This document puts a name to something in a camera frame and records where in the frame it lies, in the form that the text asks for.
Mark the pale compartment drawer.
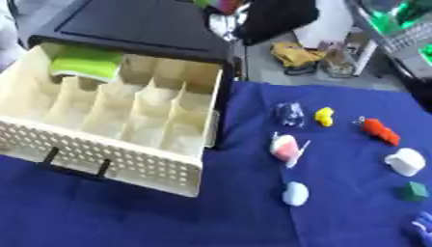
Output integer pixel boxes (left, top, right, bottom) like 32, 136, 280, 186
0, 41, 225, 198

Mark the pink and white packet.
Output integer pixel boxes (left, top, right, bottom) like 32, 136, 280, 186
268, 131, 312, 170

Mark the clear crumpled plastic wrapper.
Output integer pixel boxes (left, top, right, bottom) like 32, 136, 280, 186
273, 101, 308, 128

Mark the yellow bag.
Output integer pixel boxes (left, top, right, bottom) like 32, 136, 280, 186
268, 41, 328, 76

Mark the pale blue rounded object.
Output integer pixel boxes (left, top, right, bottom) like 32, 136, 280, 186
282, 180, 311, 207

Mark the yellow toy duck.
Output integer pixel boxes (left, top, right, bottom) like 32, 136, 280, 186
311, 106, 337, 127

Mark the person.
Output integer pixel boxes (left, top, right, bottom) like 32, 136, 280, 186
232, 0, 321, 46

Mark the black cabinet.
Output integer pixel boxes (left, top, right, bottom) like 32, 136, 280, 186
25, 0, 236, 150

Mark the green folded cloth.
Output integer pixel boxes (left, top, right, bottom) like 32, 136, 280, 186
48, 44, 125, 83

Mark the orange toy figure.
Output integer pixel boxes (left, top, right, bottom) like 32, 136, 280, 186
352, 116, 402, 147

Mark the white block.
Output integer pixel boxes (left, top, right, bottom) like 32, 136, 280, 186
383, 148, 429, 178

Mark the metal cart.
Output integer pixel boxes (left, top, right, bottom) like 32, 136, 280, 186
345, 0, 432, 78

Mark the green cube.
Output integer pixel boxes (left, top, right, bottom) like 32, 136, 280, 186
399, 180, 431, 203

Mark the blue plastic toy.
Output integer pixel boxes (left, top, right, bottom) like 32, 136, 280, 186
401, 210, 432, 247

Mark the black drawer handle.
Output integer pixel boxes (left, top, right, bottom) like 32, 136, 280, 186
37, 146, 114, 179

